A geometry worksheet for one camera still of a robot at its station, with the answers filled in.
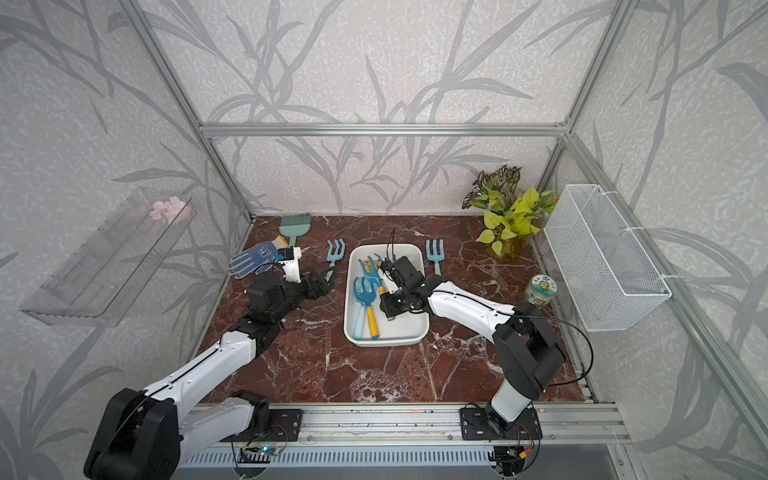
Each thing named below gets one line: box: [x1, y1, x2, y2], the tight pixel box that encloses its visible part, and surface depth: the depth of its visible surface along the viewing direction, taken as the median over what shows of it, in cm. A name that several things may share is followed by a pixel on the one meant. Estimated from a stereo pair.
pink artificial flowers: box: [149, 196, 192, 224], surface depth 77 cm
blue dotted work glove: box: [228, 241, 279, 279], surface depth 109 cm
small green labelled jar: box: [525, 274, 558, 308], surface depth 93 cm
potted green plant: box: [461, 165, 560, 259], surface depth 93 cm
